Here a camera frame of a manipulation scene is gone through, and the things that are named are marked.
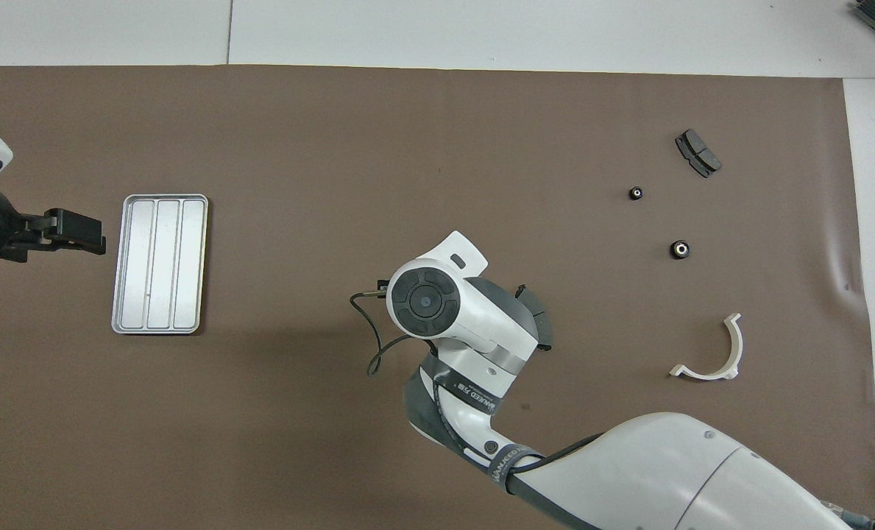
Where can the white curved plastic bracket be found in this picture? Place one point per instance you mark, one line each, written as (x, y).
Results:
(737, 346)

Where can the brown table mat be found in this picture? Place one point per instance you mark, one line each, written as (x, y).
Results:
(334, 147)

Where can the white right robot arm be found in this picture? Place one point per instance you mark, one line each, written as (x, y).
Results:
(628, 471)

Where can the silver metal tray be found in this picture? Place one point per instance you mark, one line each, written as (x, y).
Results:
(161, 265)

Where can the dark grey brake pad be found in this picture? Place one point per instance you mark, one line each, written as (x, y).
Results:
(544, 324)
(698, 153)

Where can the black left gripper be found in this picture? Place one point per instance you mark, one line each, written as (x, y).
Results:
(3, 232)

